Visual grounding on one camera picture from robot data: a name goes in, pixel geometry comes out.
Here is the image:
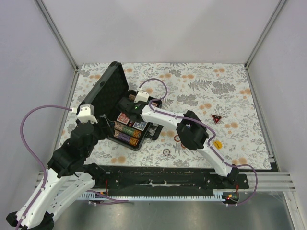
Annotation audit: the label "red playing card deck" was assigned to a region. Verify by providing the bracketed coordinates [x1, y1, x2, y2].
[117, 113, 130, 125]

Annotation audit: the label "blue playing card deck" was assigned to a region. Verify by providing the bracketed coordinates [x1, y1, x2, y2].
[132, 122, 147, 131]

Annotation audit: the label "black poker set case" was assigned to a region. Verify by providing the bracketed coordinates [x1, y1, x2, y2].
[78, 61, 162, 150]

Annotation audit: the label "black triangular all-in button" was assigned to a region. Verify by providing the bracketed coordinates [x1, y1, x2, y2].
[212, 115, 223, 124]

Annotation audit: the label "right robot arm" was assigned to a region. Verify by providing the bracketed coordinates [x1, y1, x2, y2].
[116, 98, 239, 189]

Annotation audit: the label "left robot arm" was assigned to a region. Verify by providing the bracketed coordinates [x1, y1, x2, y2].
[6, 115, 114, 230]

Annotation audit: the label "bottom poker chip row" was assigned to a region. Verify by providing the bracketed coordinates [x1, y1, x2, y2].
[114, 130, 139, 146]

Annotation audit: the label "loose poker chip near front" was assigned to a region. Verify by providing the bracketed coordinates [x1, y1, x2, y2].
[163, 149, 170, 156]

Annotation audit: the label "floral patterned table mat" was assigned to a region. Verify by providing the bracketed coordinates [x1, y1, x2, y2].
[87, 63, 271, 170]

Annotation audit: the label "yellow big blind button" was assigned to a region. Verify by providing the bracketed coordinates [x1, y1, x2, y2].
[213, 140, 223, 150]

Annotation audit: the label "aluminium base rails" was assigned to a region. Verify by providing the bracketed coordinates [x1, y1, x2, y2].
[33, 154, 298, 192]

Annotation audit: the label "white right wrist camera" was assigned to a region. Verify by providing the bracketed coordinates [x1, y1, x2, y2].
[134, 89, 149, 103]

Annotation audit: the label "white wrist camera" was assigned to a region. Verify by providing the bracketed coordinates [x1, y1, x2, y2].
[134, 89, 149, 103]
[71, 104, 98, 124]

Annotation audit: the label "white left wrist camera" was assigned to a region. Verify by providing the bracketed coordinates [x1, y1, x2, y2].
[71, 104, 98, 124]

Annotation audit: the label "white slotted cable duct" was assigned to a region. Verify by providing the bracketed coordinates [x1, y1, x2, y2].
[77, 192, 226, 202]

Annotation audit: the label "aluminium left frame post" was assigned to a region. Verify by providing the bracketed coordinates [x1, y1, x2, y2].
[33, 0, 80, 72]

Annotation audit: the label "aluminium frame post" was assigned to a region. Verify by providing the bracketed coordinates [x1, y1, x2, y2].
[244, 0, 288, 69]
[33, 0, 80, 72]

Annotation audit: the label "aluminium right frame post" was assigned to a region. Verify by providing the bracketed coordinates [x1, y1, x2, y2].
[244, 0, 288, 69]

